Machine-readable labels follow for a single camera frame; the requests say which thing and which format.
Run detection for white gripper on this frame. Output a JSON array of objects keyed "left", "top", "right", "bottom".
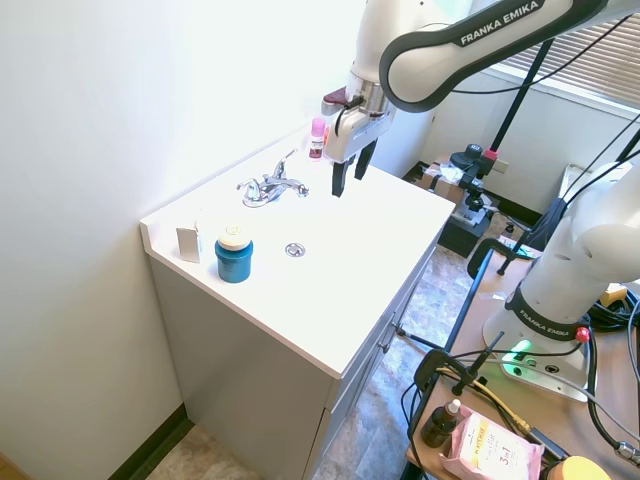
[{"left": 324, "top": 106, "right": 396, "bottom": 198}]

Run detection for pink bottle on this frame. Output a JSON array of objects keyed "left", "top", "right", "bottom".
[{"left": 309, "top": 117, "right": 327, "bottom": 162}]

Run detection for chrome sink faucet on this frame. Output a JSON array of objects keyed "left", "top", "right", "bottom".
[{"left": 236, "top": 148, "right": 311, "bottom": 209}]

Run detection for cardboard box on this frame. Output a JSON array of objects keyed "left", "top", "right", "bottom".
[{"left": 413, "top": 158, "right": 471, "bottom": 201}]

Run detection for white sink vanity top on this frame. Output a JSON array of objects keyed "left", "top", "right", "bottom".
[{"left": 139, "top": 119, "right": 457, "bottom": 380}]

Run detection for black box on floor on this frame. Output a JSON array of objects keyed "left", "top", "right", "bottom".
[{"left": 438, "top": 212, "right": 489, "bottom": 259}]

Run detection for blue jar with cream lid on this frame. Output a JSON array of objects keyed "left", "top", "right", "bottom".
[{"left": 214, "top": 224, "right": 255, "bottom": 285}]

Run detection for black C-clamp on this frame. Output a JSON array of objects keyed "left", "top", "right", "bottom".
[
  {"left": 411, "top": 331, "right": 506, "bottom": 396},
  {"left": 468, "top": 238, "right": 540, "bottom": 279}
]

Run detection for small white box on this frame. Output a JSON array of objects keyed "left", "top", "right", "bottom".
[{"left": 175, "top": 222, "right": 205, "bottom": 265}]

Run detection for dark blue cloth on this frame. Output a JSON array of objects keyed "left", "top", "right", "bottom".
[{"left": 529, "top": 197, "right": 571, "bottom": 251}]

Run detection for grey vanity cabinet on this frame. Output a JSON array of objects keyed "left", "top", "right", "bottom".
[{"left": 148, "top": 243, "right": 442, "bottom": 480}]

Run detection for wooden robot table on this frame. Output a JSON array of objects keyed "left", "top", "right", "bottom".
[{"left": 405, "top": 248, "right": 640, "bottom": 480}]

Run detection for window blinds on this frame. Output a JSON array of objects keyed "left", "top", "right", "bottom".
[{"left": 487, "top": 8, "right": 640, "bottom": 110}]

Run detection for dark brown dropper bottle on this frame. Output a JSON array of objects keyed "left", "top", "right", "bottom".
[{"left": 422, "top": 398, "right": 463, "bottom": 449}]

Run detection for pink wipes packet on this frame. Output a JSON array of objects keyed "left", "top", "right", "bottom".
[{"left": 439, "top": 404, "right": 546, "bottom": 480}]

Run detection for orange round object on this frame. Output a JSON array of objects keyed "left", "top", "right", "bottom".
[{"left": 545, "top": 455, "right": 612, "bottom": 480}]

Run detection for dark red wrist camera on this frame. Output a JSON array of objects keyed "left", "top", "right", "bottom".
[{"left": 321, "top": 86, "right": 350, "bottom": 117}]

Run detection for black camera on stand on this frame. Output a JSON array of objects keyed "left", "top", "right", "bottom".
[{"left": 449, "top": 143, "right": 499, "bottom": 211}]

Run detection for black camera stand pole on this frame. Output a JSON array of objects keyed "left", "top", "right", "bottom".
[{"left": 488, "top": 38, "right": 554, "bottom": 154}]

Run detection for yellow cable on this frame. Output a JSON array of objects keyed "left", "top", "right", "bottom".
[{"left": 433, "top": 367, "right": 536, "bottom": 435}]

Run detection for black cable bundle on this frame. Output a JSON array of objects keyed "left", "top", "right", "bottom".
[{"left": 587, "top": 287, "right": 640, "bottom": 335}]

